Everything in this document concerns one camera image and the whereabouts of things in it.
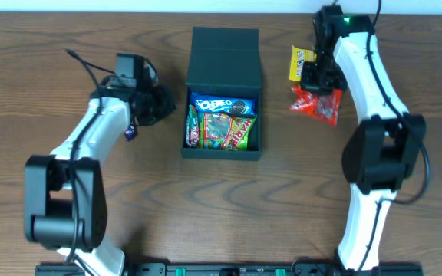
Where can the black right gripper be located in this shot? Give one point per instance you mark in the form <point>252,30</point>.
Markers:
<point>321,82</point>

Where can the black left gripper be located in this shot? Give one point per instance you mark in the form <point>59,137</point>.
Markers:
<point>163,104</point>

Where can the red Hacks candy bag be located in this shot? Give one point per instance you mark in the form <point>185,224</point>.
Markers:
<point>323,107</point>

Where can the yellow Hacks candy bag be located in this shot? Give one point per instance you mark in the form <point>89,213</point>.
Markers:
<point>298,59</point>

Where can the dark blue red candy bar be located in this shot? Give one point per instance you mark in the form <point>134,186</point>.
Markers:
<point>131,132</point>

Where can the green red candy bar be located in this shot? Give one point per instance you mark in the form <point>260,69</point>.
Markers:
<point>192,128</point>

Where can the blue Oreo cookie pack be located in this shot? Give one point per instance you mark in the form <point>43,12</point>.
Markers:
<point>239,107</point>

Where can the green Haribo gummy bag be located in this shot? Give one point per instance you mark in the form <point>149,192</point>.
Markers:
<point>220,131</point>

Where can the dark green gift box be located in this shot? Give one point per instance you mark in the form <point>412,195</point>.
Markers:
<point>226,62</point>

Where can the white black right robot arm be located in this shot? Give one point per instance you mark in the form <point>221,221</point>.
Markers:
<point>385,160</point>

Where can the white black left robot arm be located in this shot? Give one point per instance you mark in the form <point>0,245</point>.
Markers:
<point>65,205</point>

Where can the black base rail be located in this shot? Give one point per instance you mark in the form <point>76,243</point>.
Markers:
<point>300,269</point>

